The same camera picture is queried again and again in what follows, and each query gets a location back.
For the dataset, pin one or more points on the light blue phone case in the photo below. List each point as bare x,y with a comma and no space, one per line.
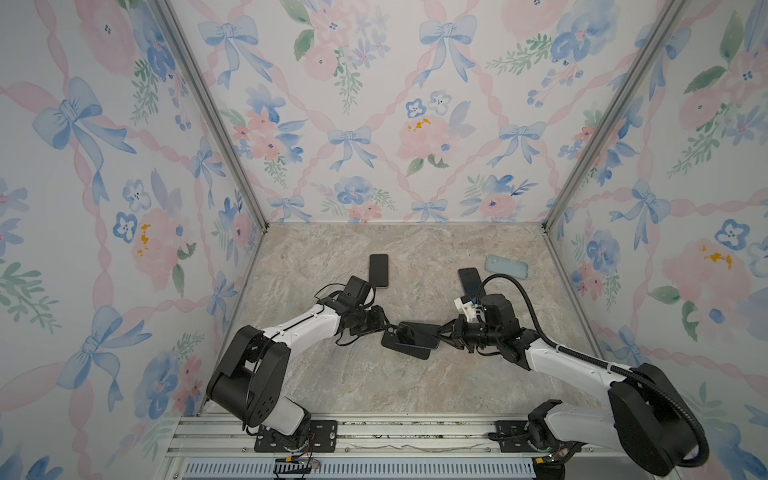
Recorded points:
501,265

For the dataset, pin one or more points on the aluminium corner post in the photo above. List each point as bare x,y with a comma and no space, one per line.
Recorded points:
659,34
179,45

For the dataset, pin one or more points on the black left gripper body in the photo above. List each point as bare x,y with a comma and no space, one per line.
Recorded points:
368,321

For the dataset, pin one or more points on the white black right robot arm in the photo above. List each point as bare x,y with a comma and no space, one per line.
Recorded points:
642,415

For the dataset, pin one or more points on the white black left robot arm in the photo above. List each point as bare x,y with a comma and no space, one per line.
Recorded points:
249,377

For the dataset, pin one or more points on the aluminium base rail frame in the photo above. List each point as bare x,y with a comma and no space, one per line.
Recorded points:
218,435

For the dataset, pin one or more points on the pink edged phone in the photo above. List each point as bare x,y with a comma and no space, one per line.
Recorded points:
472,284

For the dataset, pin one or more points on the black phone case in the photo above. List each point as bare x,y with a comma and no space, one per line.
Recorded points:
415,352

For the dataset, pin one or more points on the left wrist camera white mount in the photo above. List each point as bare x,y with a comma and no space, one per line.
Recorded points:
357,293

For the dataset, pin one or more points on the silver edged phone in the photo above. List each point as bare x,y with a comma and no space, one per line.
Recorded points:
378,270

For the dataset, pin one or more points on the aluminium corner post left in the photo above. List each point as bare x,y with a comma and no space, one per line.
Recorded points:
179,45

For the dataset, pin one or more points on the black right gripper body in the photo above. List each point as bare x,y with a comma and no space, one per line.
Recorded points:
476,335

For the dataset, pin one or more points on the white vent grille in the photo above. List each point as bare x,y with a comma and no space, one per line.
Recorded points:
361,468

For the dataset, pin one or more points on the aluminium corner post right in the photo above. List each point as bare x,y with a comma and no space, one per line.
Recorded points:
659,34

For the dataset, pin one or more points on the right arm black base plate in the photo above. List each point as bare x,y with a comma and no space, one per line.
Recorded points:
525,436

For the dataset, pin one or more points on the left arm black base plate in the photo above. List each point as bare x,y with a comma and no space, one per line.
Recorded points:
317,436

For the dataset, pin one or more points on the blue edged phone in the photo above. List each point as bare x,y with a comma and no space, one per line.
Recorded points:
422,335

